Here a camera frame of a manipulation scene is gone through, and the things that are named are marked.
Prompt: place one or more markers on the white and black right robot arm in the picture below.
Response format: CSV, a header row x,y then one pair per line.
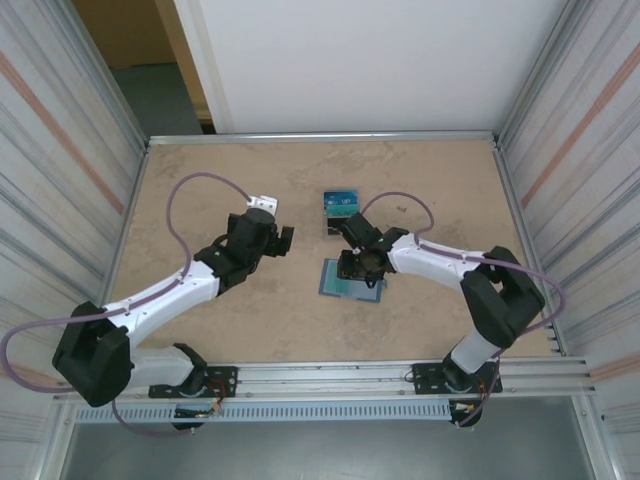
x,y
430,270

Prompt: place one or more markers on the white door frame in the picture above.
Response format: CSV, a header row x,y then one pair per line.
x,y
204,60

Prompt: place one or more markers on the small circuit board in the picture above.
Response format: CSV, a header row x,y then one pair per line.
x,y
197,412
465,408

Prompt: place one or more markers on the aluminium table end rail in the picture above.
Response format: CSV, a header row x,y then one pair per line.
x,y
325,138

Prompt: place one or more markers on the aluminium mounting rail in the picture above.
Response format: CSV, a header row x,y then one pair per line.
x,y
325,382

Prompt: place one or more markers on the blue UP card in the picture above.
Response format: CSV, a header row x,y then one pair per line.
x,y
345,198

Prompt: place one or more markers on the small box with blue picture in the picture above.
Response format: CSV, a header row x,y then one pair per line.
x,y
332,235

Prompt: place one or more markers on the aluminium table side rail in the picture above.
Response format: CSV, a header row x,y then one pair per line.
x,y
511,200
134,197

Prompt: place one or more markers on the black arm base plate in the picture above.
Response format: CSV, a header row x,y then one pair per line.
x,y
227,372
425,380

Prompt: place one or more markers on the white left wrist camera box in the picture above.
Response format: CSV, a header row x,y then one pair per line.
x,y
264,202

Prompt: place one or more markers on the teal VIP card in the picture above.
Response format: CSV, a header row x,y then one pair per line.
x,y
337,210

